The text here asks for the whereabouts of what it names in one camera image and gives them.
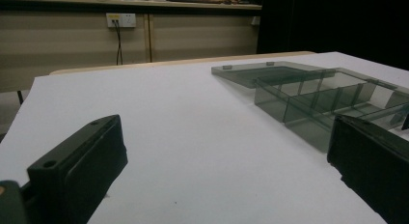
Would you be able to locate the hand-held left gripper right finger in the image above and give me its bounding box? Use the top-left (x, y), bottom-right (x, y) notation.
top-left (326, 113), bottom-right (409, 224)

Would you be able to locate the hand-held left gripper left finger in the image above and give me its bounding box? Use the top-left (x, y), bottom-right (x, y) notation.
top-left (19, 114), bottom-right (129, 224)

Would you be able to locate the clear grey compartment box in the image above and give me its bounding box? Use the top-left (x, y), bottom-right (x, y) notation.
top-left (210, 60), bottom-right (409, 154)

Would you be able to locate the black curtain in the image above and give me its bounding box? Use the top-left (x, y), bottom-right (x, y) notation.
top-left (256, 0), bottom-right (409, 71)

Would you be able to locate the long wooden desk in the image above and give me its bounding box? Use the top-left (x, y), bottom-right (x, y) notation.
top-left (0, 0), bottom-right (263, 11)

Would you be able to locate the black power cable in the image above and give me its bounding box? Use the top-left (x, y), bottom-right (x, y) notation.
top-left (111, 19), bottom-right (124, 66)

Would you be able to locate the white wall socket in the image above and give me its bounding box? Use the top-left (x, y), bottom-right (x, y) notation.
top-left (105, 13), bottom-right (137, 29)

